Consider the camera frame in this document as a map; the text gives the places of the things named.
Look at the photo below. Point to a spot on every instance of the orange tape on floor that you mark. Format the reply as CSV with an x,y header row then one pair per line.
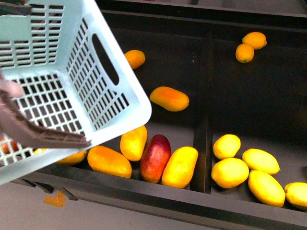
x,y
56,201

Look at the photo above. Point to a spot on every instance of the red fruit behind basket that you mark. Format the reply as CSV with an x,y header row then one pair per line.
x,y
8,146

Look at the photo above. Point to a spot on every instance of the yellow lemon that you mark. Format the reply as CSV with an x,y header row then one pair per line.
x,y
257,159
226,146
230,172
296,194
266,188

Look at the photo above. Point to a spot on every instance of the yellow lemon far right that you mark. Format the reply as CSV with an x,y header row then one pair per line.
x,y
296,194

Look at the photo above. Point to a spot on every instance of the light blue plastic basket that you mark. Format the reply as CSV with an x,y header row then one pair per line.
x,y
74,76

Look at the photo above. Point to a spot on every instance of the yellow lemon front bottom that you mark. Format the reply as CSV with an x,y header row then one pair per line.
x,y
266,188

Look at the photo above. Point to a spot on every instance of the yellow mango front right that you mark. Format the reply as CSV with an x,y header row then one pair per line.
x,y
180,167

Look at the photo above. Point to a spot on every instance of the yellow mango under basket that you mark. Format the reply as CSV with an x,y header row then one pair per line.
x,y
132,143

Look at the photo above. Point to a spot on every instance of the yellow lemon front top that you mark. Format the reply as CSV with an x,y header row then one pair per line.
x,y
226,146

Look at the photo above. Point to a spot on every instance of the yellow lemon front left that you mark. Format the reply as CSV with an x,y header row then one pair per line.
x,y
230,172

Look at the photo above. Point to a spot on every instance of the orange mango middle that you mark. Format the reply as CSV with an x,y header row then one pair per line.
x,y
169,99

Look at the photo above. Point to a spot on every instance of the black fruit display shelf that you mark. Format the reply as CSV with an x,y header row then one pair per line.
x,y
264,102

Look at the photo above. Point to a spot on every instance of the small lemon back upper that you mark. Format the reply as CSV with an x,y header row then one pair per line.
x,y
256,39

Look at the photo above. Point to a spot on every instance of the red mango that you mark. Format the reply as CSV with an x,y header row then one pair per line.
x,y
155,158

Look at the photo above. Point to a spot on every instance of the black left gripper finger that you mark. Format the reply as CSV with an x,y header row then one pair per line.
x,y
14,124
15,8

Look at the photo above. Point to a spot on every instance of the yellow lemon right upper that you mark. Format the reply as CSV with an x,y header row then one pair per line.
x,y
257,159

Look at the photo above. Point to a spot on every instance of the yellow mango top left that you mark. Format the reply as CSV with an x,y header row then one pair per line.
x,y
135,58

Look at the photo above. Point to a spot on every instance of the small lemon back lower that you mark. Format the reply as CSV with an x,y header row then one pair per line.
x,y
244,53

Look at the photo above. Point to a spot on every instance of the yellow mango behind basket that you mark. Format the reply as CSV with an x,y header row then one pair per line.
x,y
73,159

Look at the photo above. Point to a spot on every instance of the orange mango front left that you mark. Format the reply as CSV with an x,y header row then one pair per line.
x,y
105,160

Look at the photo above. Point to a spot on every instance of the orange mango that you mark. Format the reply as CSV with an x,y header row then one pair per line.
x,y
105,160
169,99

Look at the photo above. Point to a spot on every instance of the small lemon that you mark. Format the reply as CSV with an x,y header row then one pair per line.
x,y
256,39
244,53

